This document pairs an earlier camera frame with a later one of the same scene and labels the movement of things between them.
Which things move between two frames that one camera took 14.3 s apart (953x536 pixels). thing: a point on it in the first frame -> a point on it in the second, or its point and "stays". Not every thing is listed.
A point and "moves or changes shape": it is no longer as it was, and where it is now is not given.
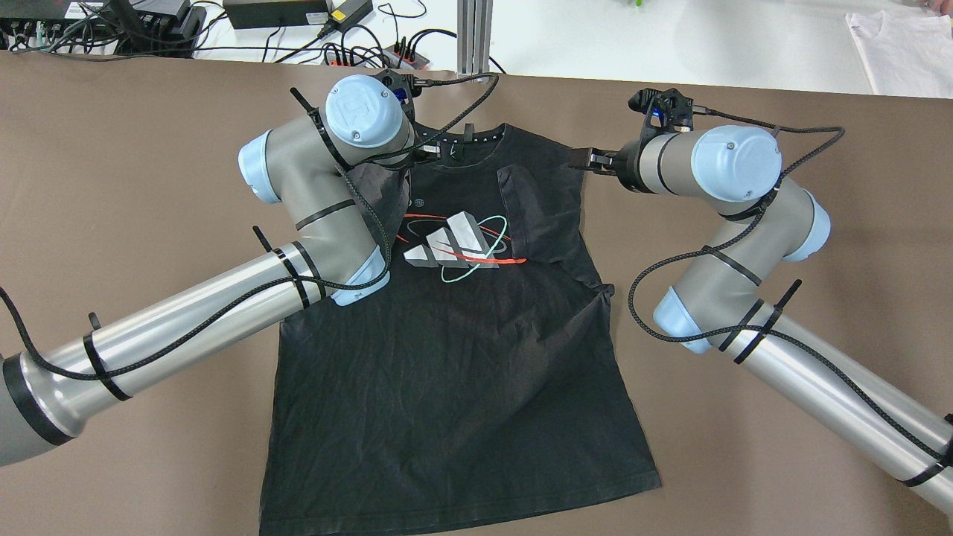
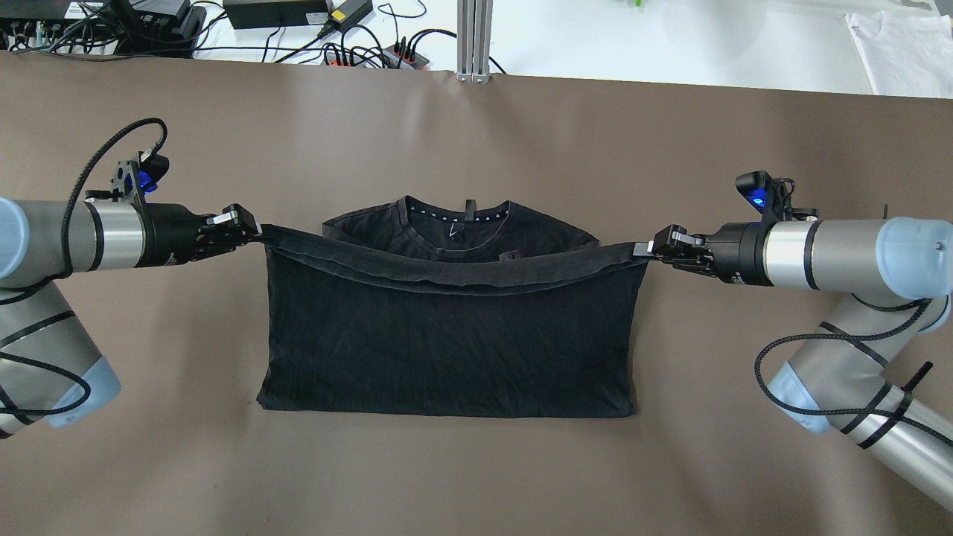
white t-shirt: (903, 53) stays
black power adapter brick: (243, 14) stays
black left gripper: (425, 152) -> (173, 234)
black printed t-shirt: (482, 377) moves or changes shape
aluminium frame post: (474, 24) stays
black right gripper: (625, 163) -> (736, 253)
